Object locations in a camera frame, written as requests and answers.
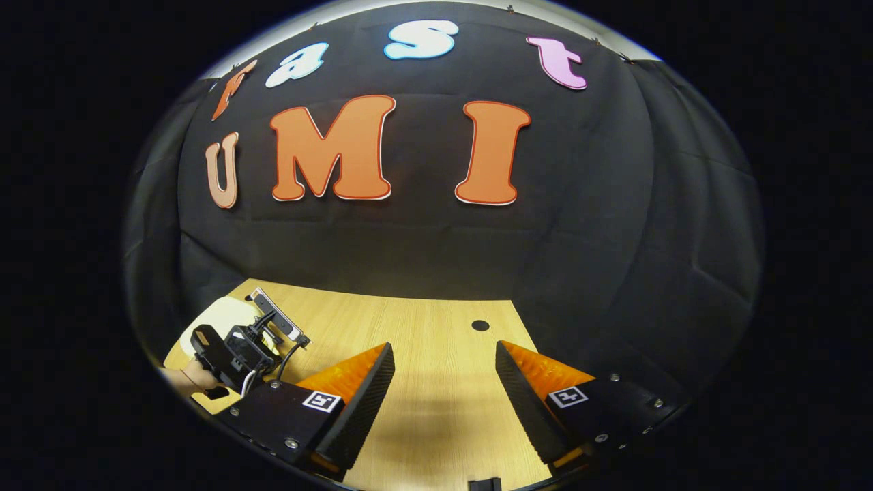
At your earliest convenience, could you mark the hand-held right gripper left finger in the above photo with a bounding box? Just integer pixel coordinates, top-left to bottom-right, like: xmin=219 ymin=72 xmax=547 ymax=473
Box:
xmin=222 ymin=341 xmax=396 ymax=481

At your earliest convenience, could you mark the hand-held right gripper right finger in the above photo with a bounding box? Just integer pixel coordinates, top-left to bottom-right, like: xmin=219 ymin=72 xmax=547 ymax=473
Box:
xmin=494 ymin=340 xmax=686 ymax=471

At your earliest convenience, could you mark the cream yellow suitcase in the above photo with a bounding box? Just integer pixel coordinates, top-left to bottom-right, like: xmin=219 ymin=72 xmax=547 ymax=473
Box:
xmin=179 ymin=295 xmax=273 ymax=359

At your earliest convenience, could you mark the black backdrop cloth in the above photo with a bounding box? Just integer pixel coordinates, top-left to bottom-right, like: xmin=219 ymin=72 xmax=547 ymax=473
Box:
xmin=123 ymin=3 xmax=763 ymax=410

